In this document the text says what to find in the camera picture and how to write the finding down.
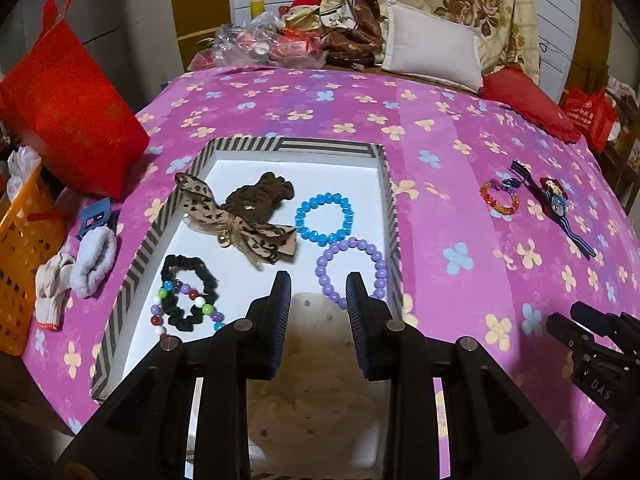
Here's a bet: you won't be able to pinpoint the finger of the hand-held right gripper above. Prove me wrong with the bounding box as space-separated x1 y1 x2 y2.
546 312 593 355
570 301 608 323

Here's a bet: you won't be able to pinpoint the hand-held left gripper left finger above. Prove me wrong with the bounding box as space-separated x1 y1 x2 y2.
52 270 293 480

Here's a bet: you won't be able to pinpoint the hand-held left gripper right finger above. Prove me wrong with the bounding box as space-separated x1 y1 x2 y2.
345 271 581 480

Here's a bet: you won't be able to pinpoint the cream dotted organza scrunchie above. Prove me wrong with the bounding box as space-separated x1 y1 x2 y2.
247 291 388 461

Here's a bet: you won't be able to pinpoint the blue bead bracelet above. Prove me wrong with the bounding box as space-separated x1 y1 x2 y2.
294 192 357 247

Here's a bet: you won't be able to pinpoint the striped cardboard box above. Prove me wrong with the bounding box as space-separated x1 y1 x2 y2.
90 136 405 480

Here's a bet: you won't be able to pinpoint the black scrunchie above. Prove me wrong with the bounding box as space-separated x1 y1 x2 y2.
160 255 221 333

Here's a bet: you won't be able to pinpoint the brown scrunchie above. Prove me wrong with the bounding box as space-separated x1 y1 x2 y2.
222 171 296 226

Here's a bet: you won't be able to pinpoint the leopard print bow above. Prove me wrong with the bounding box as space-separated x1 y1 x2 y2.
175 172 299 271

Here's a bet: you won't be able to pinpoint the small red shopping bag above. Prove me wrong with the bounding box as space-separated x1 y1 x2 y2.
559 85 620 155

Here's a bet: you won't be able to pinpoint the white fluffy headband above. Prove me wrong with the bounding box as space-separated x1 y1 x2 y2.
70 227 118 300

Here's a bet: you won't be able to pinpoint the pink floral bed sheet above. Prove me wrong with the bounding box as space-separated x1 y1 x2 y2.
22 65 640 466

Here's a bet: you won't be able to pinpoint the blue hair claw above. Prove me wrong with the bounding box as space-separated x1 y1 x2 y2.
75 197 113 240

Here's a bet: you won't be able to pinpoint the red frilled cushion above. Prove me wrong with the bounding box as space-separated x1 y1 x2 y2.
477 65 583 143

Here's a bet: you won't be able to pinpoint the white knit gloves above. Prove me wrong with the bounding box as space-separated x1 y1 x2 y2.
34 252 76 332

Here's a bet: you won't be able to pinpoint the orange plastic basket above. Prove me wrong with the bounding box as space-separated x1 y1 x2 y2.
0 160 71 356

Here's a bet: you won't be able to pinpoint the clear plastic bag of packets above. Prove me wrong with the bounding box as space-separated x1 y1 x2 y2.
187 12 326 71

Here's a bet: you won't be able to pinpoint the white pillow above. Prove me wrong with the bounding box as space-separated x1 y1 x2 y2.
380 0 486 93

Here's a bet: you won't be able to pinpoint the white plastic bag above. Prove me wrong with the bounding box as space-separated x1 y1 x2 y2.
7 147 43 196

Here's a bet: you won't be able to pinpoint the large red shopping bag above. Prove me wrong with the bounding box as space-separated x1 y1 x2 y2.
0 0 151 200

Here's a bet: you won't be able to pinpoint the purple bead bracelet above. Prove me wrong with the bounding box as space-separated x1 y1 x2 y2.
315 236 388 311

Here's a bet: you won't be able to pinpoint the mixed colour round bead bracelet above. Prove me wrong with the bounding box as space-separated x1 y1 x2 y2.
150 280 227 343

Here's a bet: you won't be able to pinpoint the multicoloured plastic bead bracelet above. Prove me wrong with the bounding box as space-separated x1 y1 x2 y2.
480 176 522 217

